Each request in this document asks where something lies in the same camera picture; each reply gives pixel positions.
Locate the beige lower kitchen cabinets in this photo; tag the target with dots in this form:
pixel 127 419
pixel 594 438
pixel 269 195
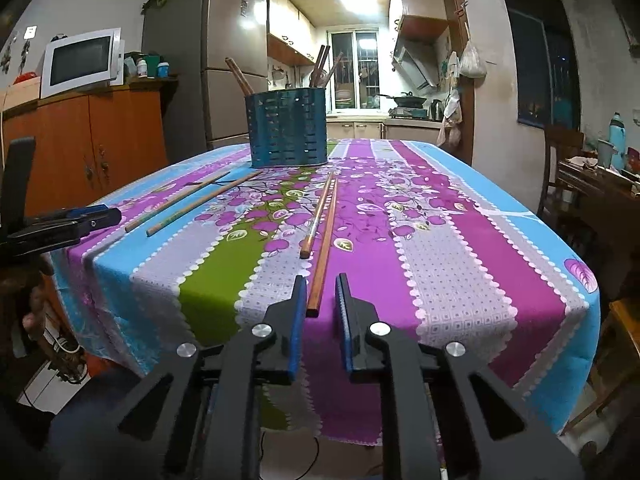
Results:
pixel 357 131

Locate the wooden stool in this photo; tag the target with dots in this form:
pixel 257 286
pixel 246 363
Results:
pixel 617 355

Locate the small blue cup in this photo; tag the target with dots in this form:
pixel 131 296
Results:
pixel 162 69

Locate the hanging plastic bag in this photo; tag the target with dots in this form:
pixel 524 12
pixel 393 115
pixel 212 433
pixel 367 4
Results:
pixel 472 62

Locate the blue perforated utensil holder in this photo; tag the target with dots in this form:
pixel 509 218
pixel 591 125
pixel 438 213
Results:
pixel 285 130

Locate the white microwave oven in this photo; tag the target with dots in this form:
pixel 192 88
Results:
pixel 80 62

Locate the dark wooden dining table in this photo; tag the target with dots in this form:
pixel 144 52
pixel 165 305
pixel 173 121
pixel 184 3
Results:
pixel 600 205

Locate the hanging cloths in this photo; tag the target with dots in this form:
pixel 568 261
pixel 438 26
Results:
pixel 450 117

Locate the beige box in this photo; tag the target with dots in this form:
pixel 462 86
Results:
pixel 20 94

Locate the wooden cabinet above hood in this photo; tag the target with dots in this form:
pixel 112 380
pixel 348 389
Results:
pixel 420 12

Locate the kitchen window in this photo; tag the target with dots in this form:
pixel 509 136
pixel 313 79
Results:
pixel 357 70

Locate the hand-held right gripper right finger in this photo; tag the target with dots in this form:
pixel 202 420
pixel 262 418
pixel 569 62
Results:
pixel 345 325

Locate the floral striped tablecloth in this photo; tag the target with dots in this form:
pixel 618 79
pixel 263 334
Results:
pixel 425 240

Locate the gas stove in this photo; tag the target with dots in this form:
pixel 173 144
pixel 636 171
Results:
pixel 407 111

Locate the blue water bottle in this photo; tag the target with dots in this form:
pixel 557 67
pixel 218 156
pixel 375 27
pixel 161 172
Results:
pixel 616 141

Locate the green container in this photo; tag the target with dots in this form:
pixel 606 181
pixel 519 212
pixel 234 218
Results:
pixel 153 62

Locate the electric kettle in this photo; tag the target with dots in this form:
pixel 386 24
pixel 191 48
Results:
pixel 436 109

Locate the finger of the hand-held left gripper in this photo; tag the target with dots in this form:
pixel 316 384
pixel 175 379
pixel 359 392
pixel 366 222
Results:
pixel 75 230
pixel 90 210

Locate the wooden upper kitchen cabinets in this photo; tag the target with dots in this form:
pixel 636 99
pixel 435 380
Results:
pixel 287 25

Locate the red round object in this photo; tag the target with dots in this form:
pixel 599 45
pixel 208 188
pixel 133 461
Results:
pixel 25 79

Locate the wooden chopstick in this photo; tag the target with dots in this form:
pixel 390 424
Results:
pixel 316 67
pixel 324 247
pixel 243 82
pixel 237 77
pixel 317 215
pixel 177 201
pixel 322 65
pixel 334 67
pixel 205 204

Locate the wooden chair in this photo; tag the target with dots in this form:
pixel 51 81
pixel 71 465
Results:
pixel 560 170

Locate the white cup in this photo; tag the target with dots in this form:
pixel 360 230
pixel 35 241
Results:
pixel 605 153

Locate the dark barred window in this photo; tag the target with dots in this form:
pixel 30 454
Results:
pixel 545 60

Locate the silver refrigerator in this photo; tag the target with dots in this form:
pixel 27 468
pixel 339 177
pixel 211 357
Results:
pixel 215 60

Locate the red jar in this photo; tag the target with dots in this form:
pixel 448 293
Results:
pixel 633 157

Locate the person's left hand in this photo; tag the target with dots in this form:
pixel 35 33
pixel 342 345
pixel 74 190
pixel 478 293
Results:
pixel 37 305

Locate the black wok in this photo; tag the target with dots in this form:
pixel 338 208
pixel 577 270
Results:
pixel 404 96

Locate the orange wooden cabinet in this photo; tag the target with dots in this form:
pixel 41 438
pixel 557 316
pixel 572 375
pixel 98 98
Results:
pixel 100 145

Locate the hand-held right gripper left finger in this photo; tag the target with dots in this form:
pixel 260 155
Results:
pixel 299 325

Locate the hanging dreamcatcher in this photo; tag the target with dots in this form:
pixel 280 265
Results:
pixel 24 52
pixel 6 57

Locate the white bottle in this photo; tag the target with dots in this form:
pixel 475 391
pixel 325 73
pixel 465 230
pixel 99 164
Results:
pixel 142 67

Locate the person's dark clothed leg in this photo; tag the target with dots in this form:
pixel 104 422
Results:
pixel 90 425

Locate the range hood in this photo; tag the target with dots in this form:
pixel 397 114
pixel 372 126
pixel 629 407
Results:
pixel 412 64

